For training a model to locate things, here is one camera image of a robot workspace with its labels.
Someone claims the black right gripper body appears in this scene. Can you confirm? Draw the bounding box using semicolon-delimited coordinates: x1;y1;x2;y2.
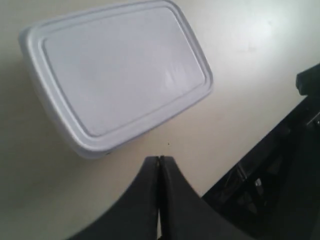
203;97;320;240

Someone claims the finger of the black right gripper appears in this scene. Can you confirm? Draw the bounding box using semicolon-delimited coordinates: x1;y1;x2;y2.
295;64;320;97

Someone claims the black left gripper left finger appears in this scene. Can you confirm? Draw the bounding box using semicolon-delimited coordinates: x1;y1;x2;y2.
70;156;159;240

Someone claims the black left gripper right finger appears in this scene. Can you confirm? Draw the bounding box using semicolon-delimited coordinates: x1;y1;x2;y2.
158;156;250;240

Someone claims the white lidded plastic container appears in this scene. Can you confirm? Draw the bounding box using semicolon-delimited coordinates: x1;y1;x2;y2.
18;0;213;159

